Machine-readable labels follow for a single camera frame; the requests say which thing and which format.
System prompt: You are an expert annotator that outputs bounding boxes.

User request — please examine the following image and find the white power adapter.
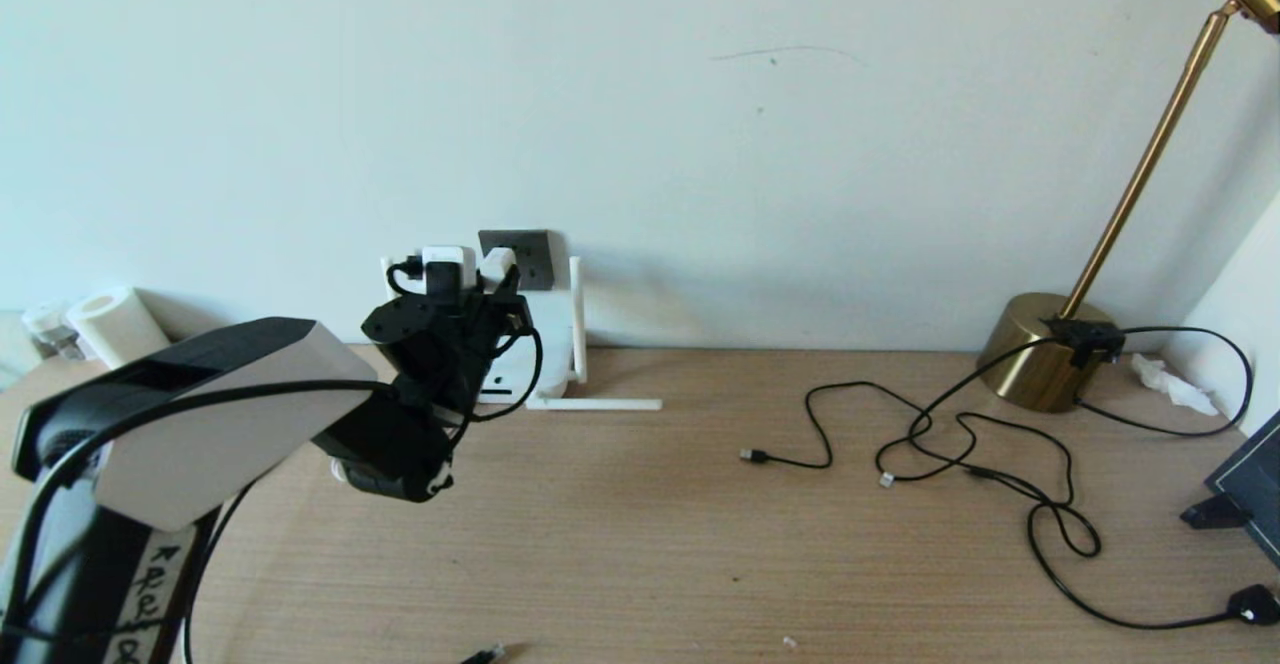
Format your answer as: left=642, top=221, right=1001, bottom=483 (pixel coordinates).
left=478, top=247, right=518, bottom=292

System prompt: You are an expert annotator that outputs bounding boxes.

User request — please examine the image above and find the black ethernet cable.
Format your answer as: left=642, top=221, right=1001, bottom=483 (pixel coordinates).
left=183, top=482, right=506, bottom=664

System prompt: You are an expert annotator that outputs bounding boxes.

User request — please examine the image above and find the white wifi router with antennas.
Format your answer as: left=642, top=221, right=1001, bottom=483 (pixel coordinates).
left=380, top=256, right=663, bottom=413

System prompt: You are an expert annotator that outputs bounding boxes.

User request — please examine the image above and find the white toilet paper roll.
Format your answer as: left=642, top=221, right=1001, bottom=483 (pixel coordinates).
left=65, top=287, right=171, bottom=370

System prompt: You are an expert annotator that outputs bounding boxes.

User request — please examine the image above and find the small clear plastic container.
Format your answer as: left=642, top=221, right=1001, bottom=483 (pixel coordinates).
left=22, top=304, right=81, bottom=360

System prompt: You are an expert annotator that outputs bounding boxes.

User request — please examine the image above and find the brass desk lamp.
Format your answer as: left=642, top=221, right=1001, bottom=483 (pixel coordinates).
left=975, top=0, right=1280, bottom=415

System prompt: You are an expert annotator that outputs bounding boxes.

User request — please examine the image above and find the small black adapter box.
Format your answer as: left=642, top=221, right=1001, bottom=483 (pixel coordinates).
left=1040, top=317, right=1125, bottom=370

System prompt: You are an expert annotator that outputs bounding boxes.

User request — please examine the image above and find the crumpled white tissue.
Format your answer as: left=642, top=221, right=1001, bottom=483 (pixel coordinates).
left=1130, top=354, right=1221, bottom=418

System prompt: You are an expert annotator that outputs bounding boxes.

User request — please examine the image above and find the dark framed board with stand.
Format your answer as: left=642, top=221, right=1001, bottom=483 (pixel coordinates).
left=1178, top=406, right=1280, bottom=573

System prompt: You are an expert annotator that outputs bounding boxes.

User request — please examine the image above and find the grey wall socket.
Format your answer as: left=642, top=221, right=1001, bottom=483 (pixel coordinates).
left=478, top=231, right=554, bottom=292

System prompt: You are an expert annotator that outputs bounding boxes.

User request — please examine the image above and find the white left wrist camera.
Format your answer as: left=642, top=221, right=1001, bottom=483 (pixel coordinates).
left=420, top=246, right=477, bottom=297

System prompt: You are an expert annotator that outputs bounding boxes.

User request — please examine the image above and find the black braided cable sleeve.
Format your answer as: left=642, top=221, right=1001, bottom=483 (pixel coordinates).
left=465, top=324, right=547, bottom=425

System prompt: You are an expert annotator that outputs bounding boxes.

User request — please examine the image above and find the black USB cable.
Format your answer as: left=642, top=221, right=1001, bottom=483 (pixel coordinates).
left=740, top=381, right=1076, bottom=505

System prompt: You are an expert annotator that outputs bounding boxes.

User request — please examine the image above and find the black cable with white tip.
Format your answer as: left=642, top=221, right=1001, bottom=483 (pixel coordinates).
left=874, top=339, right=1061, bottom=490

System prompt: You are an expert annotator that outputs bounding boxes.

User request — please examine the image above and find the thin black looped cable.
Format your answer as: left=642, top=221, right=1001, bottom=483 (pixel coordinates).
left=1070, top=327, right=1253, bottom=439

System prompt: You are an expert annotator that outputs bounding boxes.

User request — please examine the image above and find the black power cord with plug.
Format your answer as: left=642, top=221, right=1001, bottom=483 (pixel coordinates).
left=960, top=464, right=1280, bottom=631

